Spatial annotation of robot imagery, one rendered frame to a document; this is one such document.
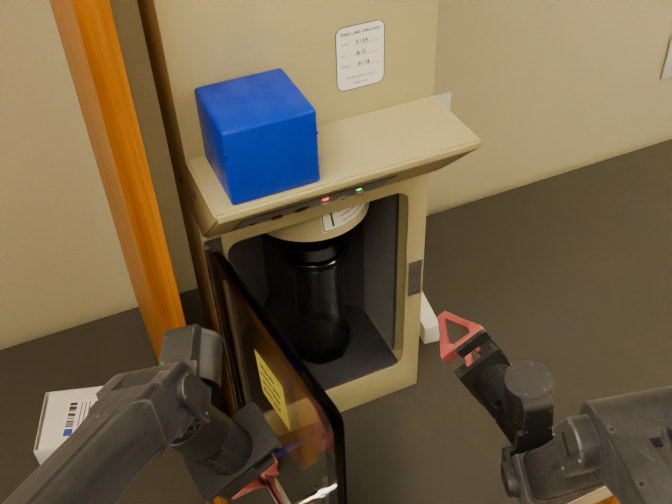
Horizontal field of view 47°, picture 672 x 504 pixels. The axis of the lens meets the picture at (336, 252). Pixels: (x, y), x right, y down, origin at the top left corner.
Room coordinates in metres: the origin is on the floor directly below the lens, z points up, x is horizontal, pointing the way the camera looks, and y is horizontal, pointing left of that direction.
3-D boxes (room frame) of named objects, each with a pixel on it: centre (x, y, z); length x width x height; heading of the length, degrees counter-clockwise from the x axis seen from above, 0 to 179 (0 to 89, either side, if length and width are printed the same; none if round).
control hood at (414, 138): (0.73, 0.00, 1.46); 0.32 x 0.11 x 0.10; 112
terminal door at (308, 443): (0.58, 0.08, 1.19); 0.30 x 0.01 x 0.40; 29
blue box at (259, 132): (0.70, 0.08, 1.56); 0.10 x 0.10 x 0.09; 22
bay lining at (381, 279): (0.90, 0.06, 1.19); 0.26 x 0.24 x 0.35; 112
